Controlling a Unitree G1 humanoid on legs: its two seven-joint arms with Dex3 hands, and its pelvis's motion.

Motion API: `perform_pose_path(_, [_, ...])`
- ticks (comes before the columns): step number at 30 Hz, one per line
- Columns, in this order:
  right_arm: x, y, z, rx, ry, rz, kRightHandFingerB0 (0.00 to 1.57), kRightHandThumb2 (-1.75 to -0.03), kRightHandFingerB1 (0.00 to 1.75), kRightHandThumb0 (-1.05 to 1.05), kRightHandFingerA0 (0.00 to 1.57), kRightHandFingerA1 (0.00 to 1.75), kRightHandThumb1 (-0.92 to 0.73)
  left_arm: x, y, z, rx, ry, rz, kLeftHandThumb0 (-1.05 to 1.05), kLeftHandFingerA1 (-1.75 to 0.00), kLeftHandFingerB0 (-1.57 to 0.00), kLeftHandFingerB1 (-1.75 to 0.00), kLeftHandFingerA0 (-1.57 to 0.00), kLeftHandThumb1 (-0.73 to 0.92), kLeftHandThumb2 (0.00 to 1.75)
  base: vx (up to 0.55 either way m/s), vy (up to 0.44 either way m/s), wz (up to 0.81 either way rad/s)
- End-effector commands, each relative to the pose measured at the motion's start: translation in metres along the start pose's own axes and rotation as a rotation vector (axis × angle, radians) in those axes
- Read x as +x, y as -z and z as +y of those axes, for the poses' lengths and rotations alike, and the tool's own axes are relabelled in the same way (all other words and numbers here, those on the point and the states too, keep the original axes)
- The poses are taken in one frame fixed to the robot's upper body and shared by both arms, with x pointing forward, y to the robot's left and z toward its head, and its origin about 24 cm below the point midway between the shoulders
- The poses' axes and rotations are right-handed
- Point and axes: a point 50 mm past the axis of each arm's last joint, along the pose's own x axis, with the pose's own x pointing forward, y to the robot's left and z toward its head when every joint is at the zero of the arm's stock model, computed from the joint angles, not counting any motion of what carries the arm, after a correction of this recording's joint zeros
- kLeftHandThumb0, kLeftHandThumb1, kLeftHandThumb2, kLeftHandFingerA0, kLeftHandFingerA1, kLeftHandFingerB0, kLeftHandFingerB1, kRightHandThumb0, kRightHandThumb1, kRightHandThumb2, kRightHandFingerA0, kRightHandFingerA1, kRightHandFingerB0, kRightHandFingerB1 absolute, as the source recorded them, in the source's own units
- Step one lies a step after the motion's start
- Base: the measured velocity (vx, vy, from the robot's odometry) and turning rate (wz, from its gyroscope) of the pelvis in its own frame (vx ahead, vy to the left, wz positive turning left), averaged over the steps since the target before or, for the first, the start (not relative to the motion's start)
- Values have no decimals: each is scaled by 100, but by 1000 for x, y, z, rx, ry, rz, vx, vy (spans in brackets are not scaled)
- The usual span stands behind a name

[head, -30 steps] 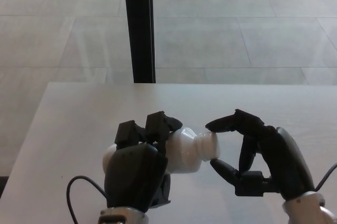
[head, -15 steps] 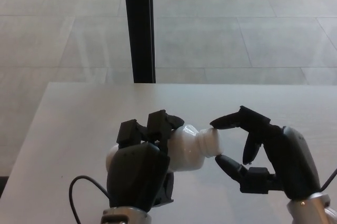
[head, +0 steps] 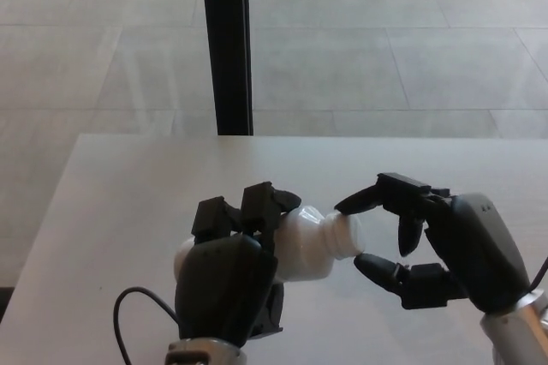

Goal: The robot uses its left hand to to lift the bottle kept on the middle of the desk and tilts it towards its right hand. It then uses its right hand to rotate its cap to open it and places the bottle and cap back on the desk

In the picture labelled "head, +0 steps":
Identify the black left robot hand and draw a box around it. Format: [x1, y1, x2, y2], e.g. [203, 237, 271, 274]
[173, 181, 302, 349]

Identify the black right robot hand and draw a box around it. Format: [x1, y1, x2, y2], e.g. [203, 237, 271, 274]
[333, 172, 534, 314]

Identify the white plastic bottle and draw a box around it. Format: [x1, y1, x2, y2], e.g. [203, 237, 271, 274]
[173, 206, 366, 284]

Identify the white bottle cap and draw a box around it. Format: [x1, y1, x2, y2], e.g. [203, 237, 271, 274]
[337, 212, 366, 260]

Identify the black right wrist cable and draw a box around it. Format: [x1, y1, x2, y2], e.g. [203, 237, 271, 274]
[528, 255, 548, 293]

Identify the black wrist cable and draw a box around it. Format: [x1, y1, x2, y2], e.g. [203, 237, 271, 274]
[528, 255, 548, 293]
[113, 286, 182, 365]

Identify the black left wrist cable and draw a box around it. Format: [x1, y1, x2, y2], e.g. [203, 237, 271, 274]
[113, 286, 182, 365]

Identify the black vertical frame post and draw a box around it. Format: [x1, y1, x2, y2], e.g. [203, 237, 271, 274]
[200, 0, 254, 137]

